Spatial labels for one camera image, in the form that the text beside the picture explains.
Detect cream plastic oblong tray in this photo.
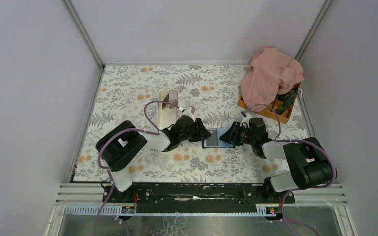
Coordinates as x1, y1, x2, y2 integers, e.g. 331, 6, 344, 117
157, 88, 179, 130

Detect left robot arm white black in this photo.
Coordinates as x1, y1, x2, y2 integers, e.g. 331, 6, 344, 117
95, 115, 211, 192

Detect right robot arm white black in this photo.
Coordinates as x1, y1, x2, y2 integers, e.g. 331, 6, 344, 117
219, 118, 337, 193

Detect floral patterned table mat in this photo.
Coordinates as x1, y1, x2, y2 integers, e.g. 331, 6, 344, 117
74, 64, 322, 184

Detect wooden organizer box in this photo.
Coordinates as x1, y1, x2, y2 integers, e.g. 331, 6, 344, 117
237, 82, 300, 124

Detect pink cloth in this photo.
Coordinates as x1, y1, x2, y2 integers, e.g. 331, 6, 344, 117
241, 47, 304, 112

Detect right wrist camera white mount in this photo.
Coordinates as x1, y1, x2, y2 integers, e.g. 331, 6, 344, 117
240, 111, 252, 128

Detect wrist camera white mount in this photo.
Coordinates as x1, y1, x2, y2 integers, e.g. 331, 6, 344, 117
240, 111, 252, 128
181, 106, 196, 121

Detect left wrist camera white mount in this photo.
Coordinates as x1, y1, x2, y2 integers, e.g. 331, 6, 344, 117
181, 106, 196, 121

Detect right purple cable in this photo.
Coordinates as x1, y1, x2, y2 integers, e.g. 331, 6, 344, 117
243, 103, 338, 236

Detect purple cable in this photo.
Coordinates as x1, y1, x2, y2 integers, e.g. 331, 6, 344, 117
92, 100, 185, 236
243, 103, 338, 236

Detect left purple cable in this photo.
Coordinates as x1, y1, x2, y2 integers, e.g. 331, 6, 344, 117
92, 100, 185, 236

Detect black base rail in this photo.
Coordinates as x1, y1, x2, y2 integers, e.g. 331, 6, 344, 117
102, 182, 295, 214

